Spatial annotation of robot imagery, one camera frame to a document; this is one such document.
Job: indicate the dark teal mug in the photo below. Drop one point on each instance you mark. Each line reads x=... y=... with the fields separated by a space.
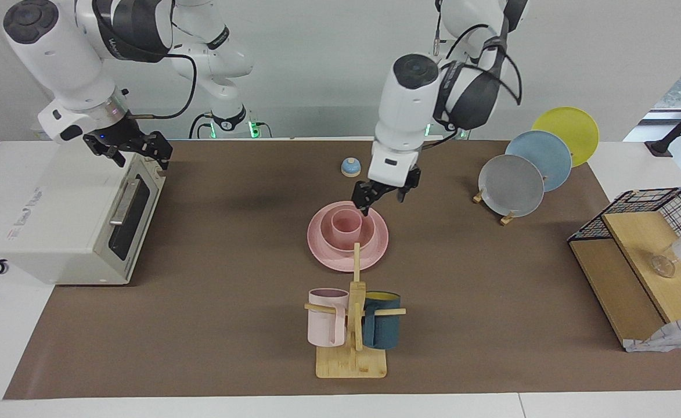
x=382 y=331

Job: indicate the marbled white sheet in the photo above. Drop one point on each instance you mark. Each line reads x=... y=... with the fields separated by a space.
x=671 y=337

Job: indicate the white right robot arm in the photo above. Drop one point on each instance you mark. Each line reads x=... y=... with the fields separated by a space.
x=56 y=58

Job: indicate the pink plastic cup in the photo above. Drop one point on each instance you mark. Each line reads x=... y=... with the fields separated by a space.
x=346 y=232

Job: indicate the clear drinking glass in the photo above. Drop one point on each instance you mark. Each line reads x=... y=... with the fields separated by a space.
x=663 y=267

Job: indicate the grey plate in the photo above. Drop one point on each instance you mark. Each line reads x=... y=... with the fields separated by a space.
x=508 y=186

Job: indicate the pink mug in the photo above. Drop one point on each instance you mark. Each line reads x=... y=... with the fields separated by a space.
x=321 y=328

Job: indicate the brown table mat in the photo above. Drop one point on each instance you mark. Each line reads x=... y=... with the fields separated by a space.
x=230 y=261

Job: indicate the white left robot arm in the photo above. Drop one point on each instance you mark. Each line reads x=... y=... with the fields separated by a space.
x=404 y=116

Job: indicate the pink speckled plate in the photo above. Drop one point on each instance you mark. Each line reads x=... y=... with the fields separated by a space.
x=323 y=255

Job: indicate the light blue plate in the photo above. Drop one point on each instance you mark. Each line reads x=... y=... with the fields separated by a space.
x=546 y=154

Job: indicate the beige toaster oven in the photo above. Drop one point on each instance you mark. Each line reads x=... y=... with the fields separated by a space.
x=56 y=232

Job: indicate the yellow plate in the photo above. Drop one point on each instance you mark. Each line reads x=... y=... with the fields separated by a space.
x=575 y=128

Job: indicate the wooden mug tree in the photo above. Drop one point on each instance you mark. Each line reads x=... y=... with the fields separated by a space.
x=350 y=366

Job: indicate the pink bowl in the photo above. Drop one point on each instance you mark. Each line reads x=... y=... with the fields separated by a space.
x=369 y=235

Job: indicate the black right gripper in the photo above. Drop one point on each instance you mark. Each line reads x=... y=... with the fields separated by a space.
x=116 y=140

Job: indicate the wooden plate rack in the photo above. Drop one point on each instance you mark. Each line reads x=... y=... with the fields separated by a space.
x=507 y=219

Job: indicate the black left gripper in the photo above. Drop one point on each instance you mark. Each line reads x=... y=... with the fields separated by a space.
x=386 y=190

